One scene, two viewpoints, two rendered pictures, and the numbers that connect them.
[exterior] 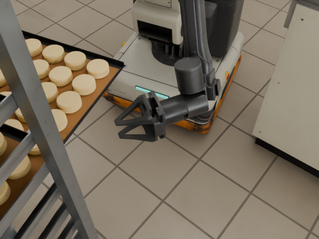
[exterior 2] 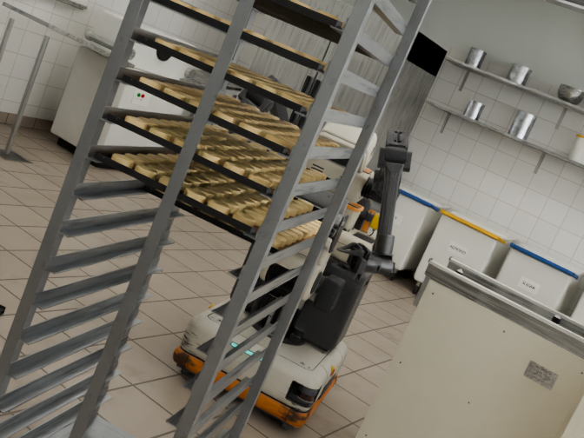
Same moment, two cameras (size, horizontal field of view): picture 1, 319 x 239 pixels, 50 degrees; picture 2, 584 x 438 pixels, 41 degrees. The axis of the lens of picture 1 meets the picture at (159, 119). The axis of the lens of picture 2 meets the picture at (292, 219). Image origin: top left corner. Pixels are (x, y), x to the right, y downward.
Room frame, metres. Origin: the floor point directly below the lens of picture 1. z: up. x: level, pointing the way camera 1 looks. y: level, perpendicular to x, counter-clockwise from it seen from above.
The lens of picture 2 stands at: (-1.76, 0.72, 1.39)
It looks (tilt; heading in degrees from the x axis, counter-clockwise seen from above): 10 degrees down; 348
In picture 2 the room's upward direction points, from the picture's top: 23 degrees clockwise
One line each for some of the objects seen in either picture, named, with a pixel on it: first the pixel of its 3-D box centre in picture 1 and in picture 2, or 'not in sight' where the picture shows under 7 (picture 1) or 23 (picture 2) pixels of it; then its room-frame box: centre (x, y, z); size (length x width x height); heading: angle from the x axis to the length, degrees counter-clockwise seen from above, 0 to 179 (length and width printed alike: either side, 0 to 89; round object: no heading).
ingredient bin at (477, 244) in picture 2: not in sight; (461, 263); (4.48, -2.12, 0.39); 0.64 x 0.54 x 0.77; 141
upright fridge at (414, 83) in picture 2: not in sight; (321, 119); (5.48, -0.69, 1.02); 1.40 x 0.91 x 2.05; 51
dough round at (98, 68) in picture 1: (98, 68); not in sight; (0.59, 0.14, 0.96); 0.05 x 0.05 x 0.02
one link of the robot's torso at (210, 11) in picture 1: (178, 25); (303, 285); (1.32, -0.08, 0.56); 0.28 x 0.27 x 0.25; 66
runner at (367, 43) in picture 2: not in sight; (368, 44); (0.07, 0.34, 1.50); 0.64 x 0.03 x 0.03; 156
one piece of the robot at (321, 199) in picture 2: not in sight; (312, 214); (1.23, 0.02, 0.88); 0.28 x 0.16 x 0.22; 66
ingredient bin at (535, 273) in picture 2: not in sight; (529, 298); (4.06, -2.62, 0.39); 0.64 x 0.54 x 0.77; 140
